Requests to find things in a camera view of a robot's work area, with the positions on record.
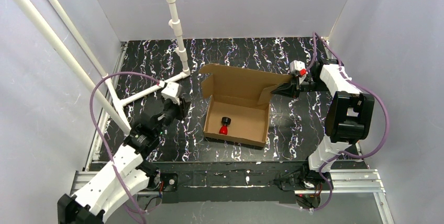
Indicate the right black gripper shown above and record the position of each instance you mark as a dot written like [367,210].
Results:
[295,87]

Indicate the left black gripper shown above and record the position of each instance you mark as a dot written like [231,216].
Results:
[180,107]

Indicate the red emergency stop button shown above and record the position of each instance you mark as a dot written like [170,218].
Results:
[225,122]

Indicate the brown cardboard box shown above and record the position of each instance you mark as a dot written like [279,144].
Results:
[244,96]

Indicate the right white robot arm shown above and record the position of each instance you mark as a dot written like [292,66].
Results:
[348,120]

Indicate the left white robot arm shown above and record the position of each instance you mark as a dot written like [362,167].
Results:
[127,173]

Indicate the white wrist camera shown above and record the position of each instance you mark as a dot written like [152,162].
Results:
[172,91]
[297,68]

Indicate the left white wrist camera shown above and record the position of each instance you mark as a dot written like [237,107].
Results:
[172,91]

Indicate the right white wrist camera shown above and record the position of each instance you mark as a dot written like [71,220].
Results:
[297,68]

